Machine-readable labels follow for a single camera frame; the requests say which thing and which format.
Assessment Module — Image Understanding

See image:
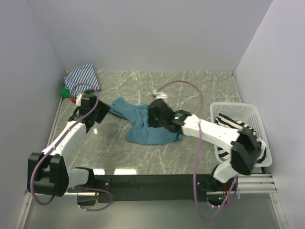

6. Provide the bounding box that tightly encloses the blue white striped folded top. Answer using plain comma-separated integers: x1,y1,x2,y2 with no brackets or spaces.
64,63,101,97

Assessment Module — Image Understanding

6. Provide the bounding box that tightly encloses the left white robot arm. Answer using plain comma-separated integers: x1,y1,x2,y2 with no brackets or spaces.
27,94,110,197

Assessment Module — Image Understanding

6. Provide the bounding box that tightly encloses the white plastic laundry basket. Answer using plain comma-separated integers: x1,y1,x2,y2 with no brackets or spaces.
210,102,272,167

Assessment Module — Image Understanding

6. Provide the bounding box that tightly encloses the purple cable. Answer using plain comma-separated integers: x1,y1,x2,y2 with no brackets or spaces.
26,82,112,212
156,80,239,220

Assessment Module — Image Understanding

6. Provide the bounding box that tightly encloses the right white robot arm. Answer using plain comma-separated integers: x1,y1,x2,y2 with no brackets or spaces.
148,99,261,191

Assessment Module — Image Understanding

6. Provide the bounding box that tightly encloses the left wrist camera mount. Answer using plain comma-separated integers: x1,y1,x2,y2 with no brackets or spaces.
71,94,83,106

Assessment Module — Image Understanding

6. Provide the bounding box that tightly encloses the green folded top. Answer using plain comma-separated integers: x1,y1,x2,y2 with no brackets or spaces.
60,84,72,99

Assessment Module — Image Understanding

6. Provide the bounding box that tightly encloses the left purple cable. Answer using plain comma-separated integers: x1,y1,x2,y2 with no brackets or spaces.
26,82,112,212

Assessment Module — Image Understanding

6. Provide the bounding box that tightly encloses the teal blue tank top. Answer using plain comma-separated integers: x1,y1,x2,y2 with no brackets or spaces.
109,97,183,146

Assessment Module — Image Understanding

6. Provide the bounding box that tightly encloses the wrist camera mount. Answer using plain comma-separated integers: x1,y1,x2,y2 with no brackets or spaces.
152,90,168,100
71,94,83,106

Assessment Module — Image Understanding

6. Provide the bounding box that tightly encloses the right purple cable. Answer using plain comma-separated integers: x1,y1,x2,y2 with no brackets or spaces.
156,80,239,220

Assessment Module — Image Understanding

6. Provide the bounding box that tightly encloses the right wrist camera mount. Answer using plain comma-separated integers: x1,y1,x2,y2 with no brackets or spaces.
152,90,168,100

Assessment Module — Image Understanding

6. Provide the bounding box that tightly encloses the black base crossbar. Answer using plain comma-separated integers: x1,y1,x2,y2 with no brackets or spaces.
95,173,215,204

